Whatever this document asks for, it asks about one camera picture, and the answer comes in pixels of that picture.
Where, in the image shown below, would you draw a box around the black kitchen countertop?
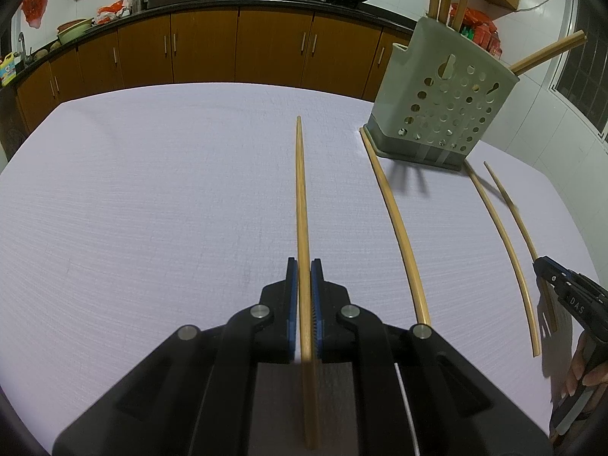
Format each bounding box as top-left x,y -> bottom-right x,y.
0,0 -> 419,86

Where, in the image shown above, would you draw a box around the person's right hand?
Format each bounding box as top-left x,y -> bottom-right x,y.
562,331 -> 608,399

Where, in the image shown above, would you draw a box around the yellow detergent bottle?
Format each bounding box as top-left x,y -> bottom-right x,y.
0,53 -> 17,87

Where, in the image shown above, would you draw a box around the red hanging plastic bag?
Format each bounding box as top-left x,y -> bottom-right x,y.
21,0 -> 51,28

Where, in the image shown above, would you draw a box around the white power cable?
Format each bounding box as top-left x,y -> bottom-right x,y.
518,0 -> 571,13

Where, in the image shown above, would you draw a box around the green perforated chopstick holder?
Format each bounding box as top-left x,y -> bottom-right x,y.
363,15 -> 518,172

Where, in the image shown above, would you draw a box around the large red oil bottle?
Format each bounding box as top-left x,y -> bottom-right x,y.
484,28 -> 503,60

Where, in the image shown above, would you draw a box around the large barred window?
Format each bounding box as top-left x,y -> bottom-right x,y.
548,0 -> 608,141

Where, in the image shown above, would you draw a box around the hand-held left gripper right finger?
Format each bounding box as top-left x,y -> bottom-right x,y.
311,257 -> 554,456

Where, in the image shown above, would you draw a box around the lavender tablecloth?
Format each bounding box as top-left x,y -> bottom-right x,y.
0,83 -> 608,456

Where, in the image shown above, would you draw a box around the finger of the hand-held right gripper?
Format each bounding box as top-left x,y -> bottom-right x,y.
533,256 -> 568,290

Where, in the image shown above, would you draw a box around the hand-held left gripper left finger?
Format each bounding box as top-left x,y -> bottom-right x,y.
52,256 -> 301,456

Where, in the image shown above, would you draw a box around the red and white plastic bag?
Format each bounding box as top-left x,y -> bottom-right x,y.
94,1 -> 128,25

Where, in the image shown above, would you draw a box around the green basin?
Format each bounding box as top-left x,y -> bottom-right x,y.
57,18 -> 95,46

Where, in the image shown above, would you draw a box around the red plastic bag on bottles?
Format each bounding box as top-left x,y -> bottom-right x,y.
450,4 -> 499,34

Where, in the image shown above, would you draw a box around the wooden base cabinets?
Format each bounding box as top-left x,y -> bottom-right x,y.
14,7 -> 414,127

